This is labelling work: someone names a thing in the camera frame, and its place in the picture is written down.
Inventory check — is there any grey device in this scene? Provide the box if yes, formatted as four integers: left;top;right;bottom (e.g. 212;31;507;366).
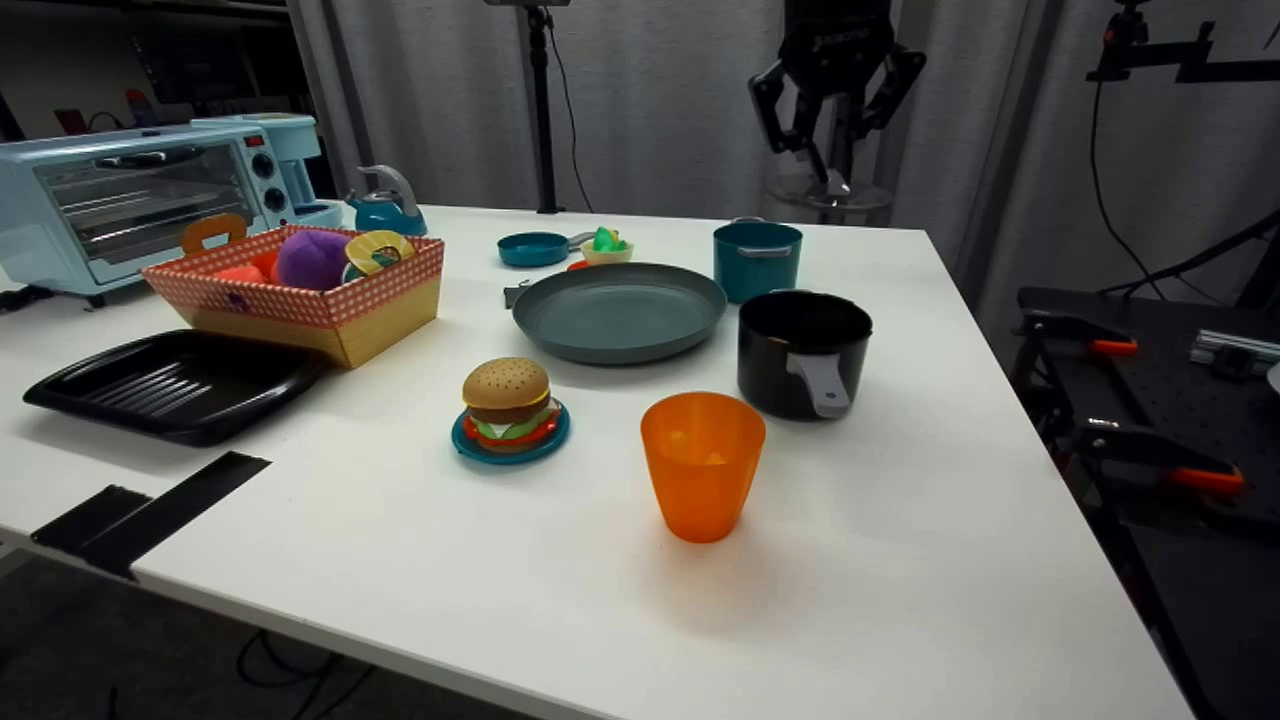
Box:
1187;328;1280;385

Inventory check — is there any black side table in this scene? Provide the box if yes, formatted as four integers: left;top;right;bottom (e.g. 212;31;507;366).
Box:
1012;285;1280;720

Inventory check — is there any black tape strip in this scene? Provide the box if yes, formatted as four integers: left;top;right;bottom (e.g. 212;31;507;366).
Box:
30;448;273;579

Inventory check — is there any light blue toaster oven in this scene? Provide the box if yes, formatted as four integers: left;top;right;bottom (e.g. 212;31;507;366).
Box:
0;112;343;300

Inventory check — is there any small blue frying pan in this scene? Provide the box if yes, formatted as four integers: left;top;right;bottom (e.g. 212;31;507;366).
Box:
494;229;598;273

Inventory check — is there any dark shelving unit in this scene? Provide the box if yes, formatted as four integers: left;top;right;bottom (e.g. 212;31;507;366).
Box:
0;0;326;134

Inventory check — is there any large grey frying pan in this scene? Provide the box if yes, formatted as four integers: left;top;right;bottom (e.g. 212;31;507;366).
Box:
502;259;733;370

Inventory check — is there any teal toy kettle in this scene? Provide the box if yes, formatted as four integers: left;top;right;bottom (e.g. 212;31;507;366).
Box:
349;159;434;239

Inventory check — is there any black baking tray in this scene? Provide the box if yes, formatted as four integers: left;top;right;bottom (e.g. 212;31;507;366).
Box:
22;328;331;448

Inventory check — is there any black pot with grey handle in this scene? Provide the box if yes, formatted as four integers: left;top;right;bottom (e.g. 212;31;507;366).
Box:
735;288;878;425

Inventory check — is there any red toy food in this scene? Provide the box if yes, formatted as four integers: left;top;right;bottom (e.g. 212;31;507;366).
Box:
212;256;279;288

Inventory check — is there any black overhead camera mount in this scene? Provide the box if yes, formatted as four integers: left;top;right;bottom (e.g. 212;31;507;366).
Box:
1085;0;1280;87

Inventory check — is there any black clamp with orange handle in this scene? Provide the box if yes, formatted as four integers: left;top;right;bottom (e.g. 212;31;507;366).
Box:
1017;306;1143;362
1074;418;1252;503

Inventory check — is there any teal cup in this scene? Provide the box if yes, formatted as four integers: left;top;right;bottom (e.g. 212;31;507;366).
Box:
710;214;809;306

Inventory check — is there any red and yellow cardboard basket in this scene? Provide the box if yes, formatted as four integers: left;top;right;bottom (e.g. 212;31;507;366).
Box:
141;210;448;370

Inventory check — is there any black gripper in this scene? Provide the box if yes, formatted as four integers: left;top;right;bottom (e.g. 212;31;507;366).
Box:
747;0;934;201

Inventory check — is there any purple toy vegetable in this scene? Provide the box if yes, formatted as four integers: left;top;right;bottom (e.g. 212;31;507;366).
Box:
273;223;356;292

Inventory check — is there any small teal plate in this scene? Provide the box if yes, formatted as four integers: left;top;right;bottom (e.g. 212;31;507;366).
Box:
448;398;576;467

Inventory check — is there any orange plastic cup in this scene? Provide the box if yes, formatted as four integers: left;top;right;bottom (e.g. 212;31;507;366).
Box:
635;386;773;547

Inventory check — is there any toy burger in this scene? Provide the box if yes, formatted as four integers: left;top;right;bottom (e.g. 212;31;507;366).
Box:
459;351;562;456

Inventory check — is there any green and yellow toy food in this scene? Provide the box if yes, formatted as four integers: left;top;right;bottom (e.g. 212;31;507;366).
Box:
576;223;635;266

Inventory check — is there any black tripod pole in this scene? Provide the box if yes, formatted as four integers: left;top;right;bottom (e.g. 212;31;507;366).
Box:
486;0;571;214

